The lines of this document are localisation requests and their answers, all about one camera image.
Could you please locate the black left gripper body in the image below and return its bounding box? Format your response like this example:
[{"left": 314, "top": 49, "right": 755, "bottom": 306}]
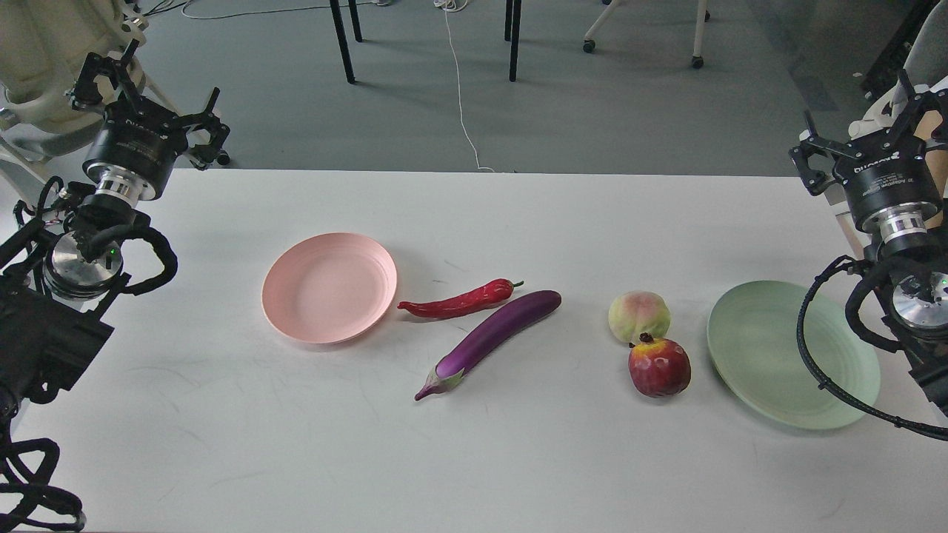
[{"left": 82, "top": 101, "right": 187, "bottom": 201}]

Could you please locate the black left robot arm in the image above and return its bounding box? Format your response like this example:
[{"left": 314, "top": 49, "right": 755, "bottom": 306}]
[{"left": 1, "top": 40, "right": 230, "bottom": 532}]

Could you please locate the pink plate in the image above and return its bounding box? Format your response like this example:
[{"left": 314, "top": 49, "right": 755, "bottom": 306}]
[{"left": 261, "top": 232, "right": 398, "bottom": 345}]

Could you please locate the beige office chair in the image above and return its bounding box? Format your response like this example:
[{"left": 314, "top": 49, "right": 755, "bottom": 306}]
[{"left": 1, "top": 1, "right": 149, "bottom": 181}]

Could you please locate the black table leg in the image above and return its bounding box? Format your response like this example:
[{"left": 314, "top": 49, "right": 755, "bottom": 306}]
[
  {"left": 504, "top": 0, "right": 522, "bottom": 82},
  {"left": 329, "top": 0, "right": 363, "bottom": 84}
]

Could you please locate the green pink peach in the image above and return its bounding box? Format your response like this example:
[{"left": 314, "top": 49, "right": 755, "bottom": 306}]
[{"left": 607, "top": 291, "right": 672, "bottom": 343}]

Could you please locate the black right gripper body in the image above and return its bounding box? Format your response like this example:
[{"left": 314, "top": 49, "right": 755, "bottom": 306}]
[{"left": 833, "top": 136, "right": 941, "bottom": 233}]

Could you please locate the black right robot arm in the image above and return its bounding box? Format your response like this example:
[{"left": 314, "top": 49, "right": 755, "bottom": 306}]
[{"left": 789, "top": 70, "right": 947, "bottom": 440}]

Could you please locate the black table leg right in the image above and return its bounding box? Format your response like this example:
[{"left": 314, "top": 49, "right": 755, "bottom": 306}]
[{"left": 504, "top": 0, "right": 522, "bottom": 82}]

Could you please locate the grey white chair right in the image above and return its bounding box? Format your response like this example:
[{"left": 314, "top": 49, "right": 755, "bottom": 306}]
[{"left": 849, "top": 4, "right": 947, "bottom": 139}]

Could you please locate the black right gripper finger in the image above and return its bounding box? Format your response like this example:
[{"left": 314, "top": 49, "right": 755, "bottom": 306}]
[
  {"left": 789, "top": 111, "right": 864, "bottom": 197},
  {"left": 886, "top": 70, "right": 947, "bottom": 152}
]

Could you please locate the white floor cable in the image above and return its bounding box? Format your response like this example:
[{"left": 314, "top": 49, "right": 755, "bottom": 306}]
[{"left": 433, "top": 0, "right": 495, "bottom": 173}]

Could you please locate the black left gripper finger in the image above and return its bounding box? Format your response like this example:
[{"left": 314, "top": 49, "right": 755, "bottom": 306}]
[
  {"left": 167, "top": 87, "right": 231, "bottom": 167},
  {"left": 67, "top": 39, "right": 141, "bottom": 115}
]

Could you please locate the black table leg left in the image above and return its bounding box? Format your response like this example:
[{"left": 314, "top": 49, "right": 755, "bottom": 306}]
[{"left": 329, "top": 0, "right": 363, "bottom": 84}]

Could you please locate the red chili pepper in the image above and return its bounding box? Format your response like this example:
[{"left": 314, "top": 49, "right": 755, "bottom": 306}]
[{"left": 396, "top": 278, "right": 524, "bottom": 318}]

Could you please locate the green plate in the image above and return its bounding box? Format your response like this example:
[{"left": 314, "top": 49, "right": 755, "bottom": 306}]
[{"left": 707, "top": 281, "right": 881, "bottom": 431}]

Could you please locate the white chair base with wheels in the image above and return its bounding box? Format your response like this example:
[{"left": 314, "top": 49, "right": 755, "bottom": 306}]
[{"left": 580, "top": 1, "right": 712, "bottom": 71}]

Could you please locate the purple eggplant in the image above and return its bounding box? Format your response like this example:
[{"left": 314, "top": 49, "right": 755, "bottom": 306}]
[{"left": 414, "top": 290, "right": 562, "bottom": 401}]

